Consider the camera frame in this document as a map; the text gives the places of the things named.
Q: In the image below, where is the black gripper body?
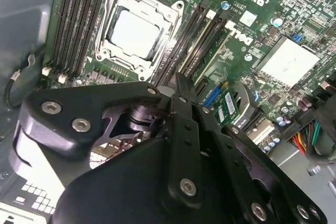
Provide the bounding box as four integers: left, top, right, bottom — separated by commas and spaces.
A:
51, 137, 237, 224

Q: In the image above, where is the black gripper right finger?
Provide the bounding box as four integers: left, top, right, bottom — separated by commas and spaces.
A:
183, 73, 329, 224

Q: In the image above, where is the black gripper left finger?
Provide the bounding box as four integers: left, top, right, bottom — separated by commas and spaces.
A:
7, 73, 205, 210

